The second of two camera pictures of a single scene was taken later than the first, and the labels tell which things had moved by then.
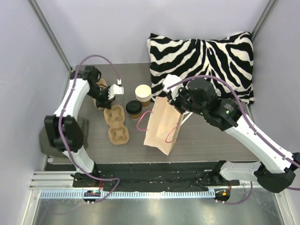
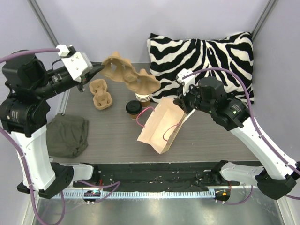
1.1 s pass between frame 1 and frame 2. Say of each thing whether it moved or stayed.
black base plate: stayed
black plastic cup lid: stayed
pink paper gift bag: stayed
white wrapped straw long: stayed
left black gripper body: moved
